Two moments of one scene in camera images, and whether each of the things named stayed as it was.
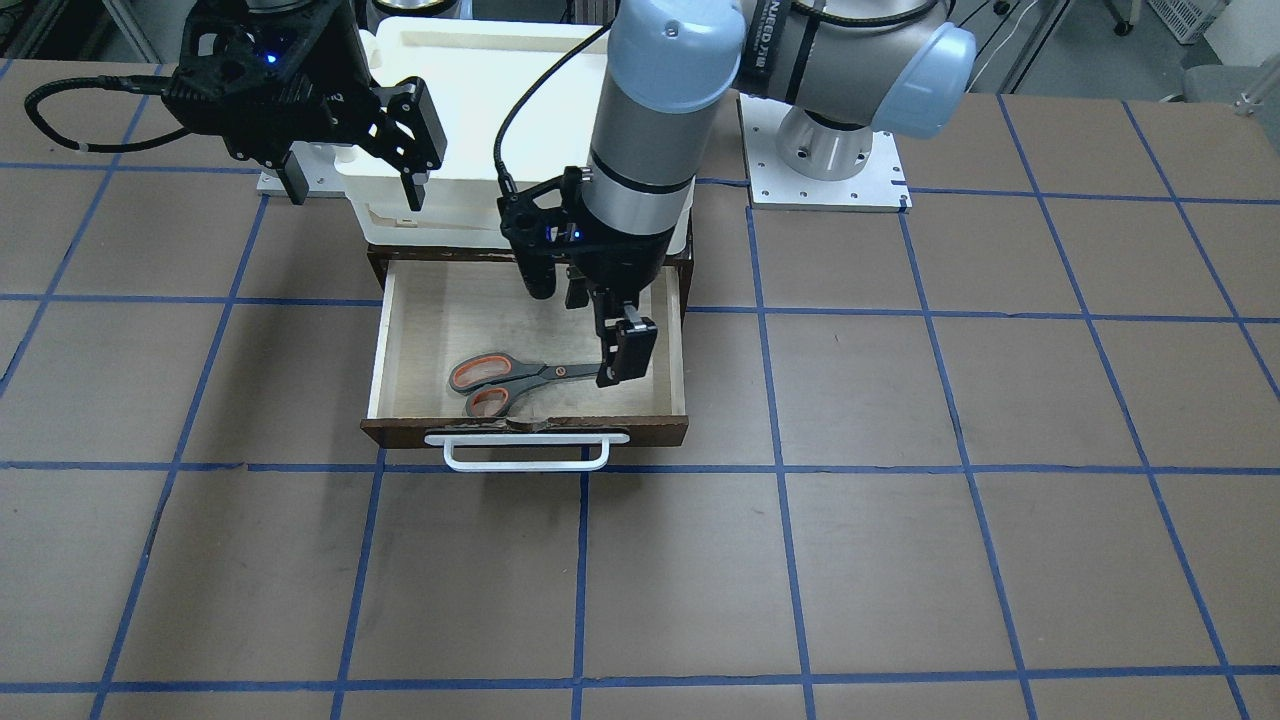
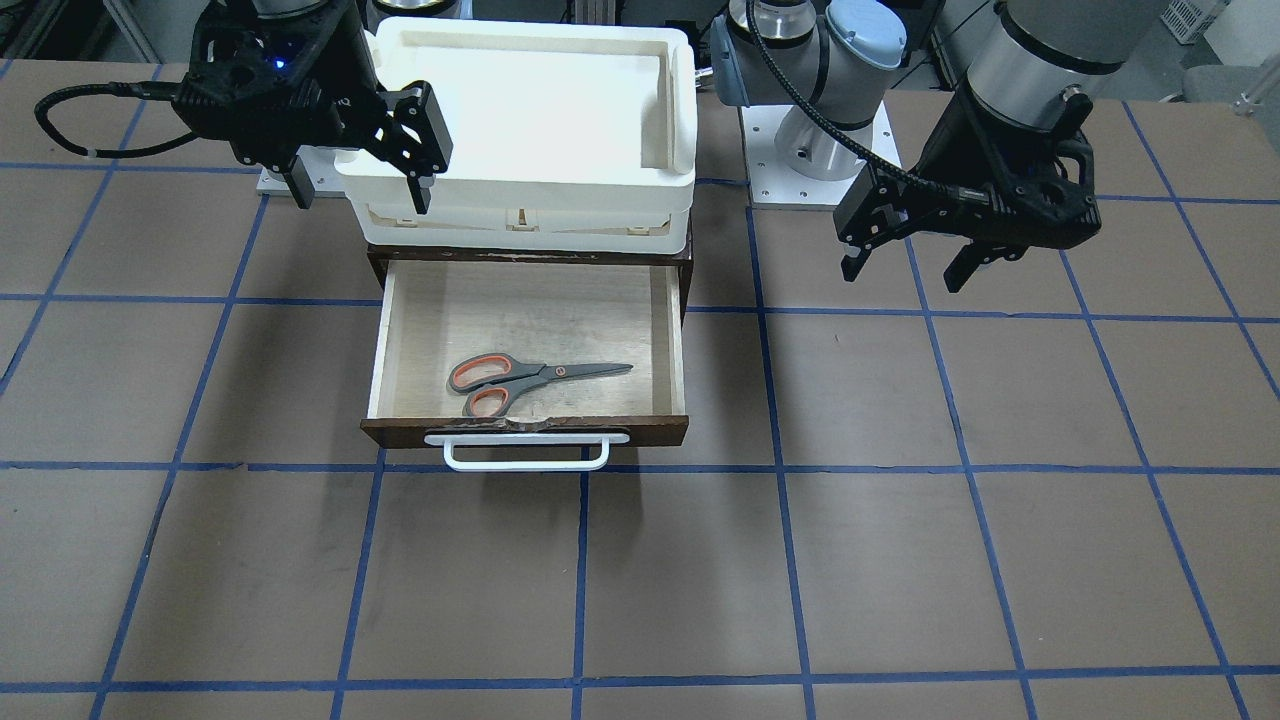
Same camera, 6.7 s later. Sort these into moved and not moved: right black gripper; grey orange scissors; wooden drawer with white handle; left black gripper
Moved: left black gripper
Not moved: right black gripper; wooden drawer with white handle; grey orange scissors
